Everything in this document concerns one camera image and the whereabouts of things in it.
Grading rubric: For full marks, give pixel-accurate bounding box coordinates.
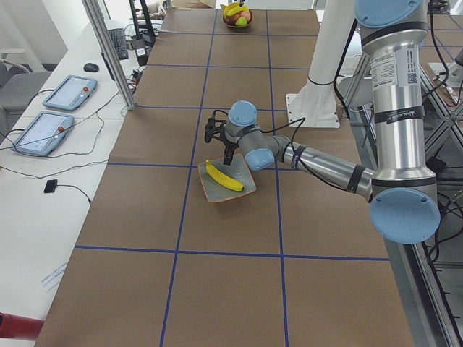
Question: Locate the yellow banana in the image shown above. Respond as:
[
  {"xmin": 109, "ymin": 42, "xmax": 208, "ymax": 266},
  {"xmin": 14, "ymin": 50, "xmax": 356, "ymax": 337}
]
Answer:
[
  {"xmin": 205, "ymin": 160, "xmax": 244, "ymax": 192},
  {"xmin": 223, "ymin": 2, "xmax": 242, "ymax": 17}
]

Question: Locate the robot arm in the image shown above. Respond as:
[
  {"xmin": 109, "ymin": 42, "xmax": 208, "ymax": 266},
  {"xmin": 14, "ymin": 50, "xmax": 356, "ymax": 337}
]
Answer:
[{"xmin": 205, "ymin": 1, "xmax": 441, "ymax": 244}]

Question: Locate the wicker fruit basket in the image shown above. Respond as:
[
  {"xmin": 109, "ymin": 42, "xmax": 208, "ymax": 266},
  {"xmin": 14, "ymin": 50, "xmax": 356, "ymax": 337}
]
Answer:
[{"xmin": 223, "ymin": 10, "xmax": 253, "ymax": 29}]

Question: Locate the grey square plate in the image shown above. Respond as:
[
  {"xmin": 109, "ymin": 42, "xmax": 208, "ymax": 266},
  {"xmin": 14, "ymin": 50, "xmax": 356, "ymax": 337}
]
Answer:
[{"xmin": 198, "ymin": 155, "xmax": 256, "ymax": 203}]

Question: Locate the green pear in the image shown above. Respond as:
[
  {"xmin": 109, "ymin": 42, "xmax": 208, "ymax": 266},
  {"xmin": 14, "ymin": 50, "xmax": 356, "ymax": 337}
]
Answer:
[{"xmin": 235, "ymin": 17, "xmax": 248, "ymax": 27}]

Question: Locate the black keyboard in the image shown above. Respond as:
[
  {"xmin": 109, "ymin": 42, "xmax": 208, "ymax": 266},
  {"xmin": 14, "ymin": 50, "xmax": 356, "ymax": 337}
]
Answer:
[{"xmin": 108, "ymin": 28, "xmax": 129, "ymax": 60}]

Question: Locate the black computer mouse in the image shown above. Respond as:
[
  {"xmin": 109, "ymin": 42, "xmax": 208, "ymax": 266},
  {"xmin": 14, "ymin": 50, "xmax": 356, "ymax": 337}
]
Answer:
[{"xmin": 83, "ymin": 63, "xmax": 100, "ymax": 73}]

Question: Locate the teach pendant far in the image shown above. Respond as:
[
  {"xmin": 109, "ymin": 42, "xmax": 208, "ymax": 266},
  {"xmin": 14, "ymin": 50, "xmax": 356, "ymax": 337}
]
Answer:
[{"xmin": 42, "ymin": 75, "xmax": 98, "ymax": 111}]

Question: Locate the teach pendant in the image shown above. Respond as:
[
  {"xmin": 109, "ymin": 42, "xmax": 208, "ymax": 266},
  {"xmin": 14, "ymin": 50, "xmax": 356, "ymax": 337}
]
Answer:
[
  {"xmin": 42, "ymin": 75, "xmax": 98, "ymax": 111},
  {"xmin": 12, "ymin": 111, "xmax": 75, "ymax": 157}
]

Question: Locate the small black box device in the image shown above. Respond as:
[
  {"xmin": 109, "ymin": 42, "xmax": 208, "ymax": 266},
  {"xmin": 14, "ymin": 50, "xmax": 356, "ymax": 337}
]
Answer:
[{"xmin": 43, "ymin": 179, "xmax": 58, "ymax": 194}]

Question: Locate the teach pendant near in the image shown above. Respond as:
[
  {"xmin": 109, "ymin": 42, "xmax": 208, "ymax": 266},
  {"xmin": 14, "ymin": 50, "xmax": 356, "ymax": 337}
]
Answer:
[{"xmin": 12, "ymin": 111, "xmax": 75, "ymax": 157}]

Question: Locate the red fire extinguisher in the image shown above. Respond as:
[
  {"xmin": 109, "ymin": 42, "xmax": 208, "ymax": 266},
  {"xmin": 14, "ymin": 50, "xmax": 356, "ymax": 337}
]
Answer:
[{"xmin": 0, "ymin": 312, "xmax": 45, "ymax": 341}]

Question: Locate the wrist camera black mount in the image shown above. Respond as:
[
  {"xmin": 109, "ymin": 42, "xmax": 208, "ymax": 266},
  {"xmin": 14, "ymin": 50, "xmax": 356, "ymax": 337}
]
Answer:
[{"xmin": 204, "ymin": 109, "xmax": 228, "ymax": 143}]

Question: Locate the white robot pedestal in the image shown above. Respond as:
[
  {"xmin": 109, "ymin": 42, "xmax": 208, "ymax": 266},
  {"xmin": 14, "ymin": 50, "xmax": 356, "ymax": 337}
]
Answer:
[{"xmin": 286, "ymin": 0, "xmax": 356, "ymax": 129}]

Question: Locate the aluminium frame post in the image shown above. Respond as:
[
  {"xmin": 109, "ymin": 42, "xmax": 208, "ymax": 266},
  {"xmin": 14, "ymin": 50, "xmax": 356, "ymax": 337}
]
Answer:
[{"xmin": 82, "ymin": 0, "xmax": 135, "ymax": 111}]

